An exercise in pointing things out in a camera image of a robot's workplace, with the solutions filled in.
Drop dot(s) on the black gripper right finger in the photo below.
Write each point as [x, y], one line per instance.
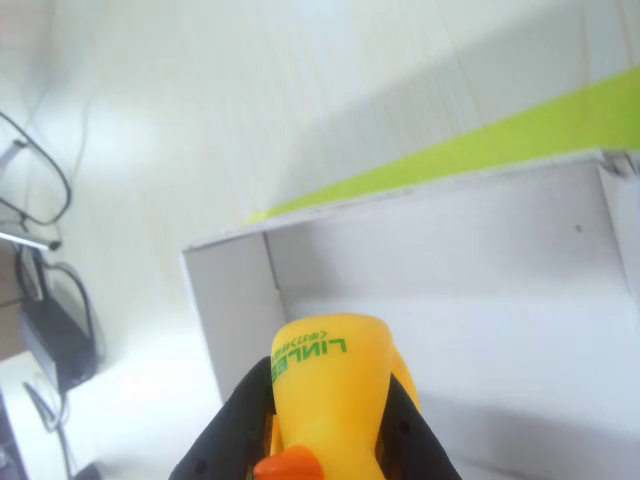
[415, 445]

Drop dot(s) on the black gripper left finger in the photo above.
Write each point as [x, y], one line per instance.
[225, 435]

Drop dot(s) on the yellow rubber duck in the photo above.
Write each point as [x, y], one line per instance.
[330, 400]

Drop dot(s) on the white cardboard box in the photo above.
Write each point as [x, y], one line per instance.
[450, 280]

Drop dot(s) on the black power adapter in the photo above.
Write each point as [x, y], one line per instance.
[55, 340]

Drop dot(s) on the long yellow tape strip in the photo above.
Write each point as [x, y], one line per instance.
[450, 150]

